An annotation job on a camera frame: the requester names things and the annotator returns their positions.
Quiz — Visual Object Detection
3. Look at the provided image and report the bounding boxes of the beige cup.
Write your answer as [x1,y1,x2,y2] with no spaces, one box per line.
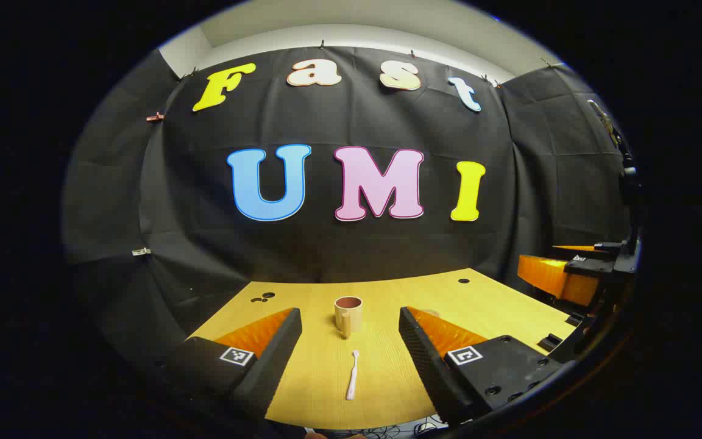
[334,296,364,339]

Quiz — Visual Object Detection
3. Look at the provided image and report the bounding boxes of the black backdrop cloth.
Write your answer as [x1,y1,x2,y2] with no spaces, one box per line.
[62,46,638,342]

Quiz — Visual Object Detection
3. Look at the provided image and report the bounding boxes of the yellow wooden desktop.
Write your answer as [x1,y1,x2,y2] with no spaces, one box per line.
[186,267,577,430]

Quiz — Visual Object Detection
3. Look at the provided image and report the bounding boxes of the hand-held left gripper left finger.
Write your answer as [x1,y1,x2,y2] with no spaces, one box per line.
[153,307,303,421]

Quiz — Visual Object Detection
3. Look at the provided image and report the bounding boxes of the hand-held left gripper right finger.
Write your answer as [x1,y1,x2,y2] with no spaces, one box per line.
[398,306,574,427]

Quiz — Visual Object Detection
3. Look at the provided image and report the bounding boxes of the black floor cables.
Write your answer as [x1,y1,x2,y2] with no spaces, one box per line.
[321,416,443,439]

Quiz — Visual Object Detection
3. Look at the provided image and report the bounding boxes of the white toothbrush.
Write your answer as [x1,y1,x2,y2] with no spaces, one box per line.
[346,349,361,401]

